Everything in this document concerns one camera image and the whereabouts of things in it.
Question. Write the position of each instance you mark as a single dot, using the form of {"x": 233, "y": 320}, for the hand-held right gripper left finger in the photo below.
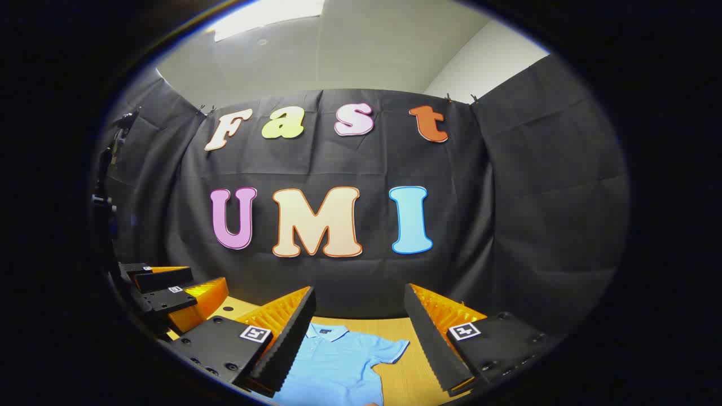
{"x": 292, "y": 332}

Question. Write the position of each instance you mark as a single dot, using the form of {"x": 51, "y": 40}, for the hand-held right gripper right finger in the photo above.
{"x": 430, "y": 332}

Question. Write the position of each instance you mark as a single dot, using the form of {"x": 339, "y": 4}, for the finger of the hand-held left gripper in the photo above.
{"x": 163, "y": 279}
{"x": 169, "y": 301}

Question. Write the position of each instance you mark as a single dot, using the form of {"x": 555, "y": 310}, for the light blue T-shirt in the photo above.
{"x": 338, "y": 366}

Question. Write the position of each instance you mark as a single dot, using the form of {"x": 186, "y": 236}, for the black stand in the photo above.
{"x": 125, "y": 120}

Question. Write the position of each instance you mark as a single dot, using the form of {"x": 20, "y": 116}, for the black backdrop cloth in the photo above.
{"x": 366, "y": 163}

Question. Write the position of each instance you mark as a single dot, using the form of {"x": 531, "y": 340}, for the ceiling light panel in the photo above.
{"x": 265, "y": 14}

